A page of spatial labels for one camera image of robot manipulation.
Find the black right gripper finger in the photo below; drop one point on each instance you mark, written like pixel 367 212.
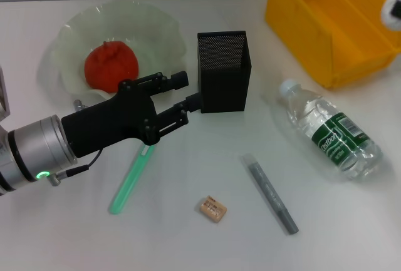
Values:
pixel 390 8

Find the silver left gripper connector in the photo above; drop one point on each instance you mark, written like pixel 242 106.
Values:
pixel 79 105

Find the yellow plastic bin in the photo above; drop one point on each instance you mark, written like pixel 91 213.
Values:
pixel 329 17

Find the clear green-label water bottle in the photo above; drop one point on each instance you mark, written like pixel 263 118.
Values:
pixel 332 127

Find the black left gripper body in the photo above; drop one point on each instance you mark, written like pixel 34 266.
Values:
pixel 109 124

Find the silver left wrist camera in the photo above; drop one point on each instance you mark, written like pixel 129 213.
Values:
pixel 3 95

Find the beige eraser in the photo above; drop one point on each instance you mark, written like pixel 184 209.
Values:
pixel 213 209

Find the grey marker pen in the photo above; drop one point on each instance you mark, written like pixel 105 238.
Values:
pixel 269 189

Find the green glass fruit plate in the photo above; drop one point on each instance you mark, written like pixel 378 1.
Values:
pixel 150 33

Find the green translucent pen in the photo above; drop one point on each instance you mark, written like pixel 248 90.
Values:
pixel 128 183

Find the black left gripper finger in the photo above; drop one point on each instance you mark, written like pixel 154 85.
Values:
pixel 192 103
pixel 180 79

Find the black mesh pen holder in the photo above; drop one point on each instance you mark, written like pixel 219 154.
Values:
pixel 224 77

